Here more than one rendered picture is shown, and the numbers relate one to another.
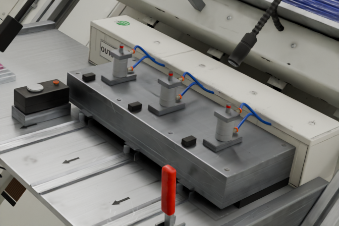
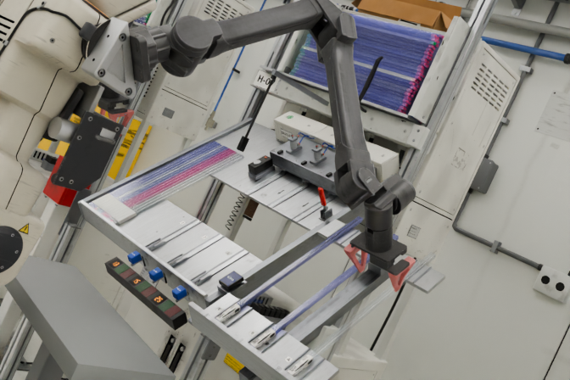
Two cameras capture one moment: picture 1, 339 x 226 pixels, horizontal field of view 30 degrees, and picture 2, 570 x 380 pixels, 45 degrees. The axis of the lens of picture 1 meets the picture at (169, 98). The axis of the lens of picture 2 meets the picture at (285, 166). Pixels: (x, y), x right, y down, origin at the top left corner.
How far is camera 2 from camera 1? 1.24 m
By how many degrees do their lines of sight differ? 7
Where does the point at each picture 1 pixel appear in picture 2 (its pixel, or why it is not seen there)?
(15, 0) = (212, 91)
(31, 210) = (245, 231)
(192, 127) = (330, 167)
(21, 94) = (252, 166)
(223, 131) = not seen: hidden behind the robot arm
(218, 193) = not seen: hidden behind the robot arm
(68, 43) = (263, 130)
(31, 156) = (263, 193)
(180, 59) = (321, 133)
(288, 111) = (372, 152)
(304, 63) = (377, 127)
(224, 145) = not seen: hidden behind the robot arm
